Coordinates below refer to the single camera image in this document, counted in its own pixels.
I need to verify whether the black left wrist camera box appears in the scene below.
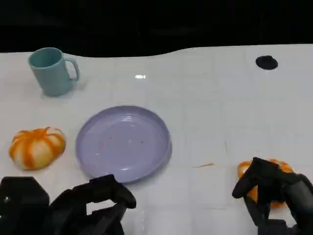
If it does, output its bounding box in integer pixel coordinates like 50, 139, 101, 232
0, 176, 50, 235

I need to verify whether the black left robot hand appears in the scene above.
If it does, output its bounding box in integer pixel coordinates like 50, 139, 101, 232
47, 174, 137, 235

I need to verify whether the black table grommet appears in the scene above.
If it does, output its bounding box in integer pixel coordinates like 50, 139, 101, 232
255, 55, 279, 70

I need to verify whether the lilac plate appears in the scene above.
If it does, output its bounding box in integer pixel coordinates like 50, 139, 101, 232
75, 105, 173, 184

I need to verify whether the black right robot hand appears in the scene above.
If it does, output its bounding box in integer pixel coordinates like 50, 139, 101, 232
231, 157, 313, 235

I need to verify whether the pale green mug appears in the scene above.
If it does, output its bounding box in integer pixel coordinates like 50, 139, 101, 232
27, 47, 80, 97

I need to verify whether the orange and white bread roll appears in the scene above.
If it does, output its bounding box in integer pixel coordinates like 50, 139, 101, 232
8, 126, 67, 171
238, 158, 295, 209

